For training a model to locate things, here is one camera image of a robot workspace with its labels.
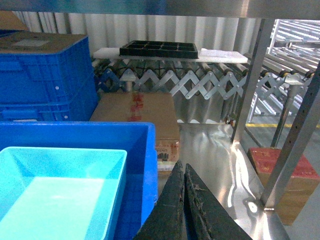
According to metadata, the teal plastic tray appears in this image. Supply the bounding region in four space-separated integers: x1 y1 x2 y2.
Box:
0 146 127 240

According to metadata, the cardboard box on shelf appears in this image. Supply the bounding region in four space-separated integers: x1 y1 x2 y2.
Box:
90 92 180 175

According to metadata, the black compartment tray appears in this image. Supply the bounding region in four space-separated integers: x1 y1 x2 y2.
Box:
119 40 198 59

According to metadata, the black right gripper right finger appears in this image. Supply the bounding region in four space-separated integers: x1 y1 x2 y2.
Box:
184 163 251 240

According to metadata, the steel shelf surface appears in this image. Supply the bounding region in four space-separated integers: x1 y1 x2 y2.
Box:
178 120 290 240

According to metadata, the blue crate upper left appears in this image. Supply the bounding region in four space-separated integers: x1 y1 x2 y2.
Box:
0 31 95 105

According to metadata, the red topped cardboard box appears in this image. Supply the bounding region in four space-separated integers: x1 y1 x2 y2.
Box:
247 146 320 226

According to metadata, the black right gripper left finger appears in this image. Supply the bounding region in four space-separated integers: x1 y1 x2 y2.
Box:
133 161 185 240

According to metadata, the white foam board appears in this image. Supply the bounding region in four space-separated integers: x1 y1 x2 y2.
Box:
93 47 248 64

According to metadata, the steel shelf post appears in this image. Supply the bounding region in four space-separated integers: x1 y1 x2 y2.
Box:
260 66 320 211

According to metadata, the large blue open crate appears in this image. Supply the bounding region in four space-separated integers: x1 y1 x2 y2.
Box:
0 121 158 240

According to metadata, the blue crate lower left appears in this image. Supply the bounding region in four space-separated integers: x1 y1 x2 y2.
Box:
0 77 98 122

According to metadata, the expandable roller conveyor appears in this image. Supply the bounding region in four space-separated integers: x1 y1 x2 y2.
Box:
92 58 320 101

